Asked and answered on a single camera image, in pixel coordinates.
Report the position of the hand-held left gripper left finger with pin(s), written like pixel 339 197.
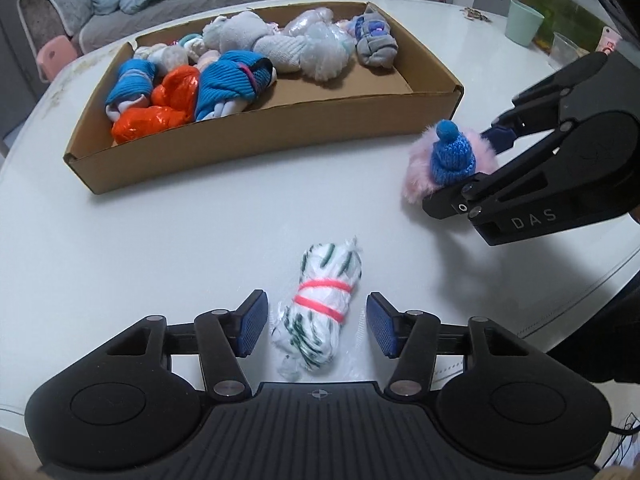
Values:
pixel 252 322

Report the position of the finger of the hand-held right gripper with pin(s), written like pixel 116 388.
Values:
pixel 500 137
pixel 450 202

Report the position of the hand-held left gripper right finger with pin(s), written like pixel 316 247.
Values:
pixel 382 325

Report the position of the pink fuzzy toy blue hat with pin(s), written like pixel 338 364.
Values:
pixel 420 170

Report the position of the striped cloth bundle pink band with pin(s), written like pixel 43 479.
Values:
pixel 320 270

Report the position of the grey sock bundle purple print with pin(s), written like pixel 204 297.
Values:
pixel 375 50

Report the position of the shallow cardboard box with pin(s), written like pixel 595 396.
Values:
pixel 250 145

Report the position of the bubble wrap bundle teal inside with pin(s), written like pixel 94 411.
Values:
pixel 325 57

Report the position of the orange plastic bag bundle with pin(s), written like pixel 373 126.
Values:
pixel 140 127
pixel 175 90

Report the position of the teal and white cloth bundle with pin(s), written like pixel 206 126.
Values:
pixel 192 42

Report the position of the clear plastic cup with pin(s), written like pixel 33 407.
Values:
pixel 565 52

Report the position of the green plastic cup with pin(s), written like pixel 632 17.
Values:
pixel 522 22

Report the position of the glass tank green water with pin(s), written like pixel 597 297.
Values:
pixel 565 0

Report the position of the white ribbed sock bundle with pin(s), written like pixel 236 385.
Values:
pixel 280 50

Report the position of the large blue sock bundle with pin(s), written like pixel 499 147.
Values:
pixel 225 85

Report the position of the blue sock bundle white ties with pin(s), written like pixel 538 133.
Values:
pixel 130 82

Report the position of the grey fleece bundle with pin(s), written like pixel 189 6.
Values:
pixel 235 30

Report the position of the white grey bundle beige tie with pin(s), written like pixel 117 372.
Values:
pixel 167 55

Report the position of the pink plastic child chair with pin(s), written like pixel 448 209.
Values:
pixel 52 57

